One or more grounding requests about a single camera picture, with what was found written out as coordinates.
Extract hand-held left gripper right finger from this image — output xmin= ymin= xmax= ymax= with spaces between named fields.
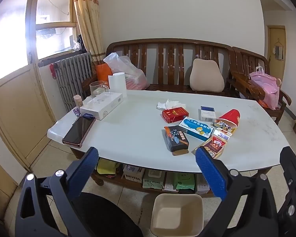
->
xmin=195 ymin=146 xmax=279 ymax=237

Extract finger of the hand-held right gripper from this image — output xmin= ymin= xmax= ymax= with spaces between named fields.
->
xmin=279 ymin=146 xmax=296 ymax=228

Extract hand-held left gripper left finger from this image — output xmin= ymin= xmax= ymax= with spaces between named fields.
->
xmin=15 ymin=147 xmax=100 ymax=237

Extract red and gold carton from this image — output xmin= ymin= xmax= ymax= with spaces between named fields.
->
xmin=194 ymin=138 xmax=228 ymax=159

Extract black printed box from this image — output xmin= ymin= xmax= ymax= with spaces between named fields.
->
xmin=164 ymin=125 xmax=190 ymax=156

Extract cream plastic waste bin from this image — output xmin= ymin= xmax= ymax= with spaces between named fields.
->
xmin=150 ymin=194 xmax=204 ymax=237

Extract red paper cup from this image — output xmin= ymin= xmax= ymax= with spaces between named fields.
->
xmin=214 ymin=109 xmax=241 ymax=135

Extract red cigarette box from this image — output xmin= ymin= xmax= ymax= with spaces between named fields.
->
xmin=162 ymin=107 xmax=189 ymax=124

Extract white tissue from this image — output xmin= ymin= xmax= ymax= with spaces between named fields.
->
xmin=156 ymin=99 xmax=179 ymax=110

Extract plain white box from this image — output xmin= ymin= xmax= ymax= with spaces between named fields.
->
xmin=196 ymin=174 xmax=210 ymax=194

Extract yellow cloth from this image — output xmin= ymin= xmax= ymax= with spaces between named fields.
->
xmin=97 ymin=158 xmax=119 ymax=176

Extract green pack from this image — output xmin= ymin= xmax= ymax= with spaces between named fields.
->
xmin=174 ymin=173 xmax=196 ymax=191

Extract dark smartphone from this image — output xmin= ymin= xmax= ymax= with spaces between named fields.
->
xmin=62 ymin=116 xmax=96 ymax=149

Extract small colourful pack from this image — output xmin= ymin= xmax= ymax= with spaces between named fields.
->
xmin=212 ymin=128 xmax=232 ymax=141

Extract white printed box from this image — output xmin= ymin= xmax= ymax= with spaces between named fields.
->
xmin=123 ymin=165 xmax=145 ymax=183

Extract blue and white medicine box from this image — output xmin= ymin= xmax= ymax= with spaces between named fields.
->
xmin=179 ymin=117 xmax=214 ymax=139

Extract baby wipes pack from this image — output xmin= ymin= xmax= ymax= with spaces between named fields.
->
xmin=142 ymin=170 xmax=166 ymax=189

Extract small white and blue box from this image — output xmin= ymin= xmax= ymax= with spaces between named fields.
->
xmin=200 ymin=106 xmax=216 ymax=122

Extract white tissue box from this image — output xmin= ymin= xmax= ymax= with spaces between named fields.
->
xmin=79 ymin=92 xmax=124 ymax=120

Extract white top coffee table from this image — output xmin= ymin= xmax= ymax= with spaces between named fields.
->
xmin=47 ymin=89 xmax=296 ymax=198

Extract glass mug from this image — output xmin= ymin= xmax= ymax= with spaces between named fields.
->
xmin=89 ymin=81 xmax=111 ymax=98

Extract pink plastic bag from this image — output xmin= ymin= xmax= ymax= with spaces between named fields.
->
xmin=250 ymin=67 xmax=281 ymax=110

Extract white paper towel roll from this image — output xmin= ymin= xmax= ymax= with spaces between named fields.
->
xmin=108 ymin=72 xmax=127 ymax=99

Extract grey radiator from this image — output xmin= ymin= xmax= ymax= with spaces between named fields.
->
xmin=53 ymin=52 xmax=93 ymax=113

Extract orange bag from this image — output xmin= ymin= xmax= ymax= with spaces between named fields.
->
xmin=96 ymin=63 xmax=113 ymax=83

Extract cream balcony door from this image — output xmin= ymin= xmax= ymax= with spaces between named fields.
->
xmin=0 ymin=0 xmax=52 ymax=171

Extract beige cushion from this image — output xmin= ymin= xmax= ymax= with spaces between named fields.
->
xmin=189 ymin=58 xmax=225 ymax=92

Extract wooden armchair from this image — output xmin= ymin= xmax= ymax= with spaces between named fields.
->
xmin=228 ymin=46 xmax=292 ymax=125

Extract yellow room door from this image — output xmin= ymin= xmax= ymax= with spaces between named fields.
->
xmin=268 ymin=25 xmax=286 ymax=79

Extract white plastic bag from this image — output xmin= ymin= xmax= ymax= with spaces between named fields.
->
xmin=103 ymin=53 xmax=150 ymax=90

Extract clothes on hanger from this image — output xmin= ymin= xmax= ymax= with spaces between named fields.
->
xmin=273 ymin=39 xmax=285 ymax=60

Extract wooden bench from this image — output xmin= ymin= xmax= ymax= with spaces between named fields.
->
xmin=81 ymin=39 xmax=240 ymax=99

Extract cream patterned curtain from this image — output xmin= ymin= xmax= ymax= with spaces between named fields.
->
xmin=70 ymin=0 xmax=106 ymax=62

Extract window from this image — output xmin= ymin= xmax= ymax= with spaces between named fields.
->
xmin=36 ymin=0 xmax=77 ymax=60

